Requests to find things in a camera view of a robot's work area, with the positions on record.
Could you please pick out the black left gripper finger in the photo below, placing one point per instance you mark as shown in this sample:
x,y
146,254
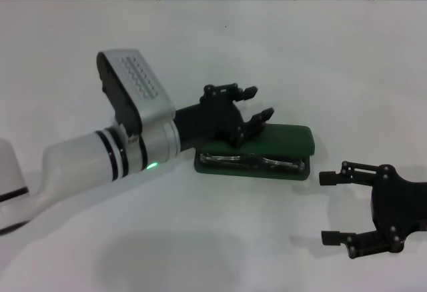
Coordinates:
x,y
248,92
263,115

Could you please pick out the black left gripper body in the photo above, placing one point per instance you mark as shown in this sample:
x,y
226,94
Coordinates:
x,y
213,118

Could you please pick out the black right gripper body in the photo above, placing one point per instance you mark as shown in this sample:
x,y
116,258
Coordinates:
x,y
397,205

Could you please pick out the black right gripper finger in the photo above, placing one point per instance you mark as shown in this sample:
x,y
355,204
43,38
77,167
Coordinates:
x,y
333,237
330,178

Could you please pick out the green glasses case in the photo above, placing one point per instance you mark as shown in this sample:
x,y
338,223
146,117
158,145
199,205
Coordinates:
x,y
287,138

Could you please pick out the clear white glasses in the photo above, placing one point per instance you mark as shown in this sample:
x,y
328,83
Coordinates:
x,y
227,159

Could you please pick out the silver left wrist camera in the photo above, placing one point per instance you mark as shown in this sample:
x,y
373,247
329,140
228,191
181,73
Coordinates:
x,y
143,82

